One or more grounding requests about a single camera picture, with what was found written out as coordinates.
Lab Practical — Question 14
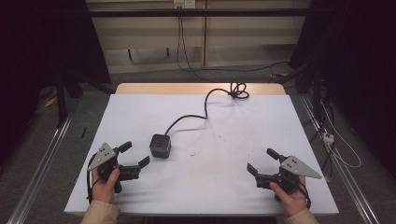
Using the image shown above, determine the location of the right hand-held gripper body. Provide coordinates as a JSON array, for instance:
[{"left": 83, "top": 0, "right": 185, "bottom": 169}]
[{"left": 255, "top": 155, "right": 323, "bottom": 196}]

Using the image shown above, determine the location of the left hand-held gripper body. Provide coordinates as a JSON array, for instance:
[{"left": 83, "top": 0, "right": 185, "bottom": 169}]
[{"left": 88, "top": 142, "right": 141, "bottom": 194}]

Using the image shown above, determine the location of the person's right hand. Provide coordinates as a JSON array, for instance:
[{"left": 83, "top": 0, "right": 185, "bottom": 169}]
[{"left": 269, "top": 175, "right": 308, "bottom": 218}]

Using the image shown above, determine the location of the person's left hand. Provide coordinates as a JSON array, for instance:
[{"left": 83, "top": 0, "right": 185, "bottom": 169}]
[{"left": 91, "top": 167, "right": 121, "bottom": 205}]

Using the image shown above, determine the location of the black cube power adapter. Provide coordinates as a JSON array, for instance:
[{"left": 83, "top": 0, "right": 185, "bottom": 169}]
[{"left": 148, "top": 133, "right": 173, "bottom": 160}]

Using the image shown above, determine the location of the white table mat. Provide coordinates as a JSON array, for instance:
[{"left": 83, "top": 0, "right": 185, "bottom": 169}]
[{"left": 64, "top": 93, "right": 340, "bottom": 217}]

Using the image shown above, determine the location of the white power strip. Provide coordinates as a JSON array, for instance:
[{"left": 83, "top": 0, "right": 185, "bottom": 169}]
[{"left": 321, "top": 131, "right": 336, "bottom": 146}]

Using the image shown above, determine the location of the black metal stand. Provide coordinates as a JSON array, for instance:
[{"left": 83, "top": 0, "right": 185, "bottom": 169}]
[
  {"left": 53, "top": 69, "right": 84, "bottom": 129},
  {"left": 276, "top": 60, "right": 326, "bottom": 125}
]

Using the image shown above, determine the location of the black curtain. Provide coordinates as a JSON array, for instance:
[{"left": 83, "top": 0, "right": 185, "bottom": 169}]
[
  {"left": 289, "top": 0, "right": 396, "bottom": 171},
  {"left": 0, "top": 0, "right": 112, "bottom": 169}
]

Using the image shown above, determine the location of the black horizontal bar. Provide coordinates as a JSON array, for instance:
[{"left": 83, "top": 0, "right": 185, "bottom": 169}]
[{"left": 86, "top": 7, "right": 312, "bottom": 19}]

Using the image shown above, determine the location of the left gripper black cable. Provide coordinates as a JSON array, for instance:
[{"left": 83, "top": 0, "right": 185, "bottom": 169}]
[{"left": 86, "top": 151, "right": 102, "bottom": 205}]

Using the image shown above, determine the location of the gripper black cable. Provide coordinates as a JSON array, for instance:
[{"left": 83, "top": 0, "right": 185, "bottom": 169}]
[
  {"left": 86, "top": 151, "right": 102, "bottom": 205},
  {"left": 295, "top": 180, "right": 313, "bottom": 210}
]

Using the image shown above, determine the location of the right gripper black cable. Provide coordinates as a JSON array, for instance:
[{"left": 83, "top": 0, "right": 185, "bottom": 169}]
[{"left": 295, "top": 180, "right": 313, "bottom": 210}]

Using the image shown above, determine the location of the metal floor rail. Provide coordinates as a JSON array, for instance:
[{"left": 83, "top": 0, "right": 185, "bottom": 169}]
[
  {"left": 298, "top": 92, "right": 381, "bottom": 224},
  {"left": 6, "top": 113, "right": 75, "bottom": 224}
]

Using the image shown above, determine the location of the white floor cable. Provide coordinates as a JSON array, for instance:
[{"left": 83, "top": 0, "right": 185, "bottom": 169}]
[{"left": 319, "top": 98, "right": 362, "bottom": 169}]

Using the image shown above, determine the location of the black adapter cable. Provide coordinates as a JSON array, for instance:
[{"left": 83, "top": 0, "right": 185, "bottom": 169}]
[{"left": 163, "top": 80, "right": 250, "bottom": 136}]

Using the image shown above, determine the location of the black wall cable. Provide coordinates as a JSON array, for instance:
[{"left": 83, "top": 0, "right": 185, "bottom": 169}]
[{"left": 175, "top": 15, "right": 291, "bottom": 84}]

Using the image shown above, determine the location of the white wall socket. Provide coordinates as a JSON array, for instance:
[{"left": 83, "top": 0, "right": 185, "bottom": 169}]
[{"left": 173, "top": 0, "right": 197, "bottom": 10}]

